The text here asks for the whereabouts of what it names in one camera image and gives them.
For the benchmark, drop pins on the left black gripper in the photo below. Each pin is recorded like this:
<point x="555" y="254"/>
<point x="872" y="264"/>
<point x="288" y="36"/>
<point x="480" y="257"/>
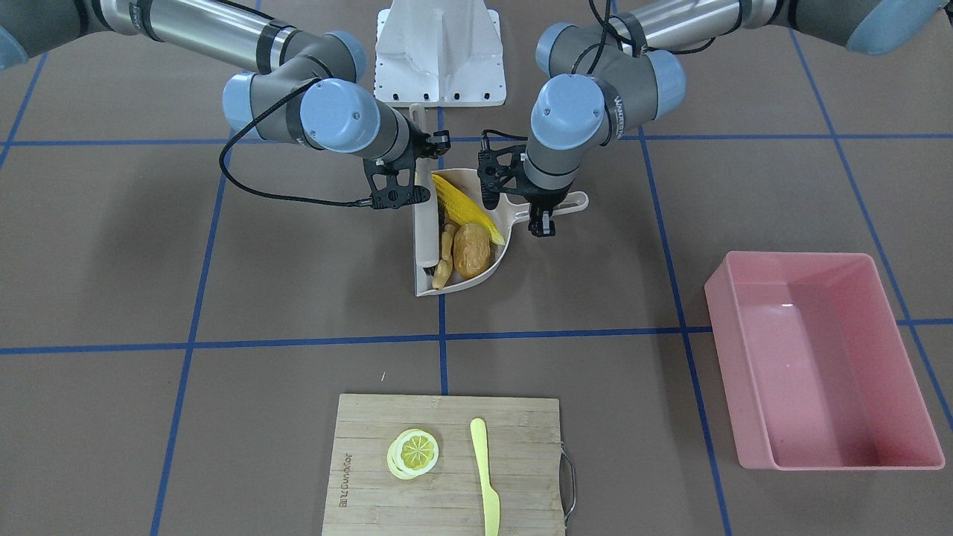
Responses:
<point x="545" y="199"/>

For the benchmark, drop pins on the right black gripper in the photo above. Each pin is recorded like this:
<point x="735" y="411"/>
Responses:
<point x="421" y="144"/>

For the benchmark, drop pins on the beige plastic dustpan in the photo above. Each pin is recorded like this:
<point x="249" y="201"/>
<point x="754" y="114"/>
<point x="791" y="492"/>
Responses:
<point x="507" y="217"/>

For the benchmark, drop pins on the yellow toy corn cob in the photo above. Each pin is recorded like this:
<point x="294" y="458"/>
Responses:
<point x="462" y="210"/>

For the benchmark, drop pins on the beige hand brush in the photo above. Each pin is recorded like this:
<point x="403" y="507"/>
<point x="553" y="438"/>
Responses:
<point x="426" y="219"/>

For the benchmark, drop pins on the brown toy potato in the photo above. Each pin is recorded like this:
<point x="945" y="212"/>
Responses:
<point x="472" y="250"/>

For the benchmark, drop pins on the toy ginger root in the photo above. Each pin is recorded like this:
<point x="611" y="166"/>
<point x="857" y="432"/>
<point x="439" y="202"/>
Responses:
<point x="446" y="266"/>

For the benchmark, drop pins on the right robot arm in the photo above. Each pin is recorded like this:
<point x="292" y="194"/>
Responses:
<point x="293" y="86"/>

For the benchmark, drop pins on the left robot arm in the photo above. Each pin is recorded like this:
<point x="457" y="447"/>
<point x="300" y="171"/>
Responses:
<point x="606" y="80"/>

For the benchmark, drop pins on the pink plastic bin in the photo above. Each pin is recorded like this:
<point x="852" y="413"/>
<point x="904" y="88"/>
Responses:
<point x="815" y="372"/>

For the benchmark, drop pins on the bamboo cutting board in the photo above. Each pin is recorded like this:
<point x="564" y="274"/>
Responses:
<point x="524" y="462"/>

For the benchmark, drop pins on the yellow plastic knife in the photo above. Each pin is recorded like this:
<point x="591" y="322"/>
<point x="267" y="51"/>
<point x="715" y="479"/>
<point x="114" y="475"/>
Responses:
<point x="491" y="504"/>

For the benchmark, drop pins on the yellow lemon slices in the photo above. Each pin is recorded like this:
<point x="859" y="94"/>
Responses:
<point x="412" y="454"/>

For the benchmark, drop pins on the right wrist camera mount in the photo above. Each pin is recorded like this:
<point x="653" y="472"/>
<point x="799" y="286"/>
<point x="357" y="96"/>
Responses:
<point x="393" y="185"/>

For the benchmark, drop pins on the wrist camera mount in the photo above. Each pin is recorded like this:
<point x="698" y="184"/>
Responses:
<point x="393" y="185"/>
<point x="501" y="171"/>

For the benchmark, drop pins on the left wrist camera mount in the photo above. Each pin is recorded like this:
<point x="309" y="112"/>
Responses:
<point x="501" y="171"/>

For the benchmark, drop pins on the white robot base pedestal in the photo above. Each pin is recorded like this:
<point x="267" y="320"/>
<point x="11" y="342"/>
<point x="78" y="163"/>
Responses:
<point x="439" y="53"/>

